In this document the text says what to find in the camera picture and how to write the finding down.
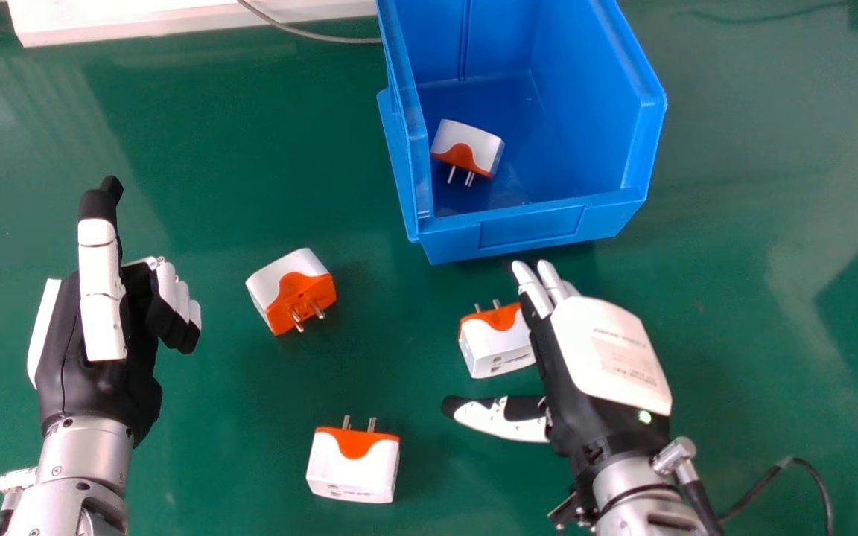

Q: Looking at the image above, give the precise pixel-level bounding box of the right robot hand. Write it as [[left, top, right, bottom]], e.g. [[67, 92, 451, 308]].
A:
[[441, 260, 674, 477]]

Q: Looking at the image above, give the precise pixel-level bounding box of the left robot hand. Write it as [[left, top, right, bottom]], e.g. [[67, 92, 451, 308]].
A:
[[27, 176, 203, 447]]

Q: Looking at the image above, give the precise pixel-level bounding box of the white-and-orange plug adapter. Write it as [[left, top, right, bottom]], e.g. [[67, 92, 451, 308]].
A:
[[245, 248, 338, 336], [458, 299, 538, 380], [305, 415, 401, 505], [430, 119, 506, 188]]

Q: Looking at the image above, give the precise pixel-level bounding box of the blue plastic bin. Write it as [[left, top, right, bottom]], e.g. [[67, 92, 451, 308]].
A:
[[375, 0, 668, 266]]

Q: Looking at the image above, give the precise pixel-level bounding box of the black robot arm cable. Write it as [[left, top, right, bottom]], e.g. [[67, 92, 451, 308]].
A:
[[718, 456, 835, 536]]

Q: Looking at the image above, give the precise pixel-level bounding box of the white cable duct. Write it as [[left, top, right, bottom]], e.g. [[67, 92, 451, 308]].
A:
[[7, 0, 379, 48]]

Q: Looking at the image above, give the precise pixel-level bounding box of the grey cable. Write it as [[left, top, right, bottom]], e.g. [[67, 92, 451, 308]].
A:
[[237, 0, 383, 45]]

